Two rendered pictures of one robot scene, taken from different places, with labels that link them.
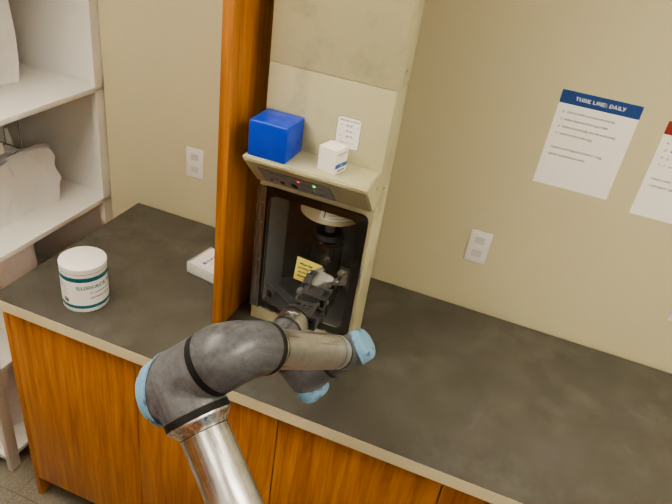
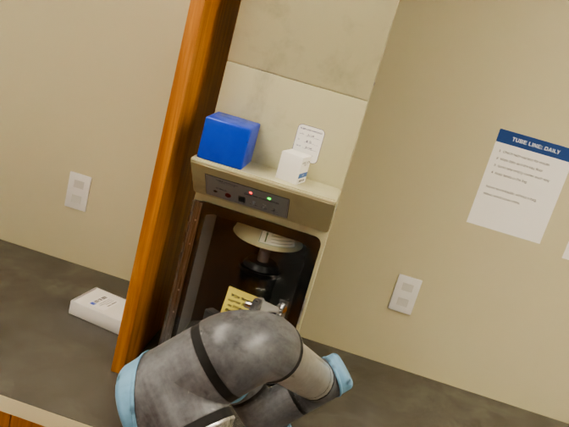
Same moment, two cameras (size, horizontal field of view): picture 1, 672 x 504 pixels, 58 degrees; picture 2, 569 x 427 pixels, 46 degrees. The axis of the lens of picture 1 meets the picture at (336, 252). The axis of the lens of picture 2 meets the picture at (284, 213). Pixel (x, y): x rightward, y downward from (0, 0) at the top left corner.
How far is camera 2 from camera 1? 0.39 m
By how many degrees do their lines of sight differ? 18
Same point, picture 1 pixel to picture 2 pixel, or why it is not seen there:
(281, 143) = (240, 145)
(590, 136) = (525, 177)
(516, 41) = (455, 78)
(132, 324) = (10, 368)
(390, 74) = (362, 82)
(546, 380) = not seen: outside the picture
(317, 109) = (275, 116)
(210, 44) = (119, 58)
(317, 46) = (284, 48)
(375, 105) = (342, 114)
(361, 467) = not seen: outside the picture
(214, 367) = (236, 357)
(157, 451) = not seen: outside the picture
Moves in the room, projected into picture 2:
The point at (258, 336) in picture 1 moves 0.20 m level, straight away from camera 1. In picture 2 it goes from (279, 326) to (252, 265)
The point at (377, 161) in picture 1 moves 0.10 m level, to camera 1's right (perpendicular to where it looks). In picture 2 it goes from (337, 176) to (379, 185)
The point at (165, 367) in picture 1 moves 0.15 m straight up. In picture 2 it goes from (164, 363) to (190, 258)
